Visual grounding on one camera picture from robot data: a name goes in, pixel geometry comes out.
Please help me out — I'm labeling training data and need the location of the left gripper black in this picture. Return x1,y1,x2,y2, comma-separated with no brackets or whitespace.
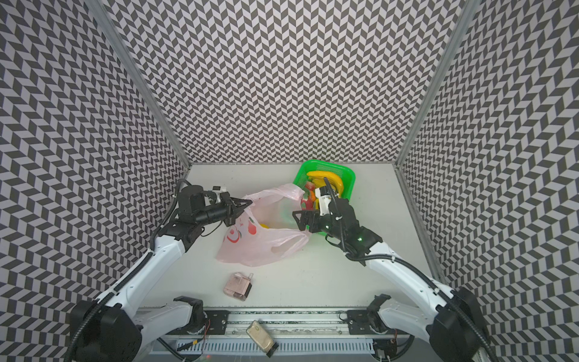
195,192,253,227

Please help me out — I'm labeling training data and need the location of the pink plastic bag fruit print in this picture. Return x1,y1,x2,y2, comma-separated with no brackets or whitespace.
216,183,312,267

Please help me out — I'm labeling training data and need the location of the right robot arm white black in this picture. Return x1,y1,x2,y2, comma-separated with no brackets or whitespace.
293,198,498,361

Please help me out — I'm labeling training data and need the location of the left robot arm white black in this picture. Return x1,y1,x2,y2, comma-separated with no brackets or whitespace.
64,179,253,361

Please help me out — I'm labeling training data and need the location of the pink dragon fruit fake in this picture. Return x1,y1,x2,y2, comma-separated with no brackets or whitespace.
301,190,318,211

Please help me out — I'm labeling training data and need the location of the yellow fake banana bunch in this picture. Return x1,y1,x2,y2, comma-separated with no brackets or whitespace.
307,170,345,194

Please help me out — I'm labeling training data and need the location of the green plastic basket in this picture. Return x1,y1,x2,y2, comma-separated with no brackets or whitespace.
293,159,357,236

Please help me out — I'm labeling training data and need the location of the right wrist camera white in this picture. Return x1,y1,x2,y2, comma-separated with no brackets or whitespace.
313,178,336,216

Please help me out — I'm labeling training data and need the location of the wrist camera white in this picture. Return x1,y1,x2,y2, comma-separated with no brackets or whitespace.
313,178,336,216
208,186,227,203

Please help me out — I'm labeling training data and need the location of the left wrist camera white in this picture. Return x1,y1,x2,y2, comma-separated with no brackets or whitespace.
208,186,227,203

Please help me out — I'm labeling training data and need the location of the aluminium rail base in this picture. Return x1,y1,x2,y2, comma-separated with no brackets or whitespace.
137,308,419,361

